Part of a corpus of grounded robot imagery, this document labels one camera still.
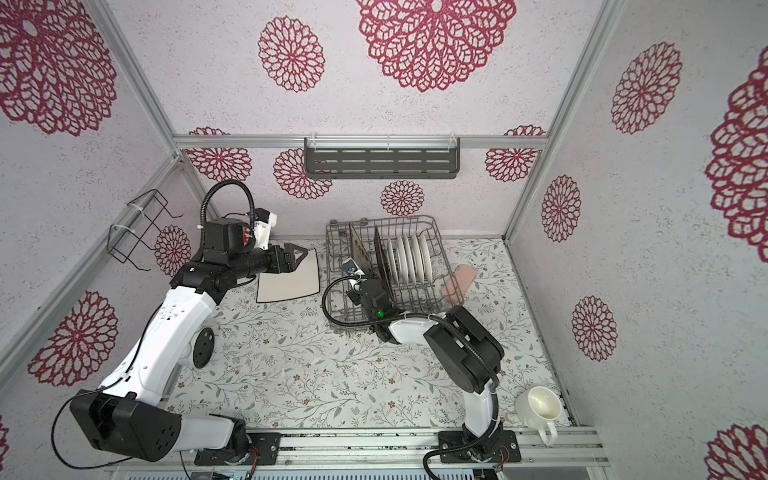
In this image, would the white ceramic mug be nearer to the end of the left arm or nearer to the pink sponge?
the pink sponge

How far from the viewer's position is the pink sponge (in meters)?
0.98

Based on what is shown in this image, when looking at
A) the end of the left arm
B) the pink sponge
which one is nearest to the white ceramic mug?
the pink sponge
